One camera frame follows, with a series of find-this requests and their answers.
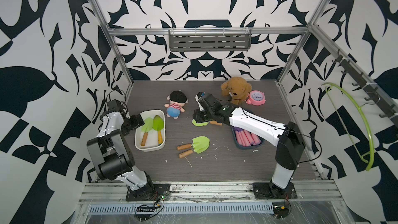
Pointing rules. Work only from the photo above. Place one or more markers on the pink alarm clock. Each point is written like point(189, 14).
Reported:
point(256, 98)

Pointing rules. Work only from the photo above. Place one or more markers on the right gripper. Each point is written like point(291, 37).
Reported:
point(196, 115)

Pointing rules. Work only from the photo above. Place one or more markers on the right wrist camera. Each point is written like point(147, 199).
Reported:
point(197, 97)

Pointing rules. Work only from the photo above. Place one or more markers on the teal storage box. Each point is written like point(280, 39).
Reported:
point(240, 147)

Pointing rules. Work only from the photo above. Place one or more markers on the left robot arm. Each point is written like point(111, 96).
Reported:
point(112, 157)

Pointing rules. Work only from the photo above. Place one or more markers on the green shovel wooden handle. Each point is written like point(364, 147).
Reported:
point(146, 128)
point(205, 123)

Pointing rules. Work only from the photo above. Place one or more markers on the plush doll black hair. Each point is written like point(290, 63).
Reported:
point(177, 100)

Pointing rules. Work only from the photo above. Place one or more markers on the brown plush dog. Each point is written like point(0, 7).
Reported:
point(237, 88)

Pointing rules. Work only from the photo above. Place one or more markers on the green shovel yellow handle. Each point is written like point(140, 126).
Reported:
point(158, 126)

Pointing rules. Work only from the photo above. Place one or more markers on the purple shovel pink handle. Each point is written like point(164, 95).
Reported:
point(247, 138)
point(256, 139)
point(238, 136)

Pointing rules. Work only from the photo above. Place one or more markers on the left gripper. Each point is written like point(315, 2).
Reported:
point(136, 124)

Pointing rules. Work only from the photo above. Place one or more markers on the grey hook rail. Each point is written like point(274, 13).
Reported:
point(376, 95)

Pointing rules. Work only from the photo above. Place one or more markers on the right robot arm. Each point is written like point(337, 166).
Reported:
point(286, 138)

